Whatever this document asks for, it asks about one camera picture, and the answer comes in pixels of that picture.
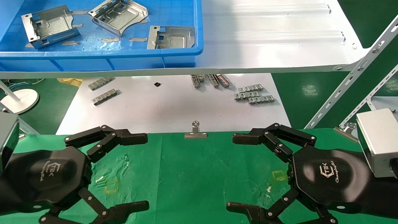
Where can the blue plastic tray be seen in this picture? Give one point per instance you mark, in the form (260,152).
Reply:
(93,59)

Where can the white flat board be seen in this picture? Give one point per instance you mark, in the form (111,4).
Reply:
(171,109)

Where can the white round lamp base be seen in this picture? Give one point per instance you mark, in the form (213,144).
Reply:
(21,101)

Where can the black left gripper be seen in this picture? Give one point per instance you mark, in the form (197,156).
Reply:
(46,177)

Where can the yellow crumpled tape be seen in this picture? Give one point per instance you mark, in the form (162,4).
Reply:
(70,81)

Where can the white panel corner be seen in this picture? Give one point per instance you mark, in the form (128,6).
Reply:
(385,102)

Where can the white slotted angle bar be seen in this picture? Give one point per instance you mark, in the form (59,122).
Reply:
(373,95)
(357,70)

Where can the grey slotted angle bar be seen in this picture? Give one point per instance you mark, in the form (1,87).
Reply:
(28,126)

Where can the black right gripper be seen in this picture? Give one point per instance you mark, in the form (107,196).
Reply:
(329,177)

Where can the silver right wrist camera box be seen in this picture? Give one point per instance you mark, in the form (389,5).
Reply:
(379,140)

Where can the grey sheet metal bracket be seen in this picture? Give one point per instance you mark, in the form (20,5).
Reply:
(124,18)
(174,39)
(53,26)

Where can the green cloth mat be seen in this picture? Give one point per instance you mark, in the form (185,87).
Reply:
(192,174)

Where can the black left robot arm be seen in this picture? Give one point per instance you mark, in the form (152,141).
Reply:
(3,196)

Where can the small white scrap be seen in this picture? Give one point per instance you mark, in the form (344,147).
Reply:
(269,188)
(99,179)

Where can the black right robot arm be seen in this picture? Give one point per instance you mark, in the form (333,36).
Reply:
(382,196)

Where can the white metal shelf board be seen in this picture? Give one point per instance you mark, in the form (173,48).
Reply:
(264,53)

